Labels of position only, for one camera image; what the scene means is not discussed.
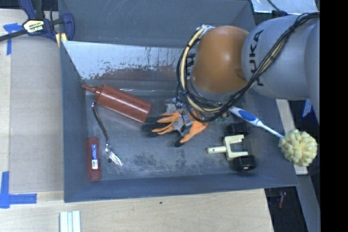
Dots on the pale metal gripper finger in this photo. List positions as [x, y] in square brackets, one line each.
[180, 127]
[187, 120]

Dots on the orange and black glove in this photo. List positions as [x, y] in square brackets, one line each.
[196, 129]

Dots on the grey metal bin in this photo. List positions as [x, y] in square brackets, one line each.
[152, 165]

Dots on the red-brown squeeze bottle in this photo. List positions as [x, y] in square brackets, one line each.
[122, 102]

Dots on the cream toy with black wheels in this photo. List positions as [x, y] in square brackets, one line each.
[236, 147]

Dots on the red-brown flat block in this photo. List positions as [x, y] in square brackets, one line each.
[94, 168]

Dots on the dish brush with yellow head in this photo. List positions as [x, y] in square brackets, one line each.
[298, 147]

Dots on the pale wood flat board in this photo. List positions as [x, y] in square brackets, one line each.
[35, 116]

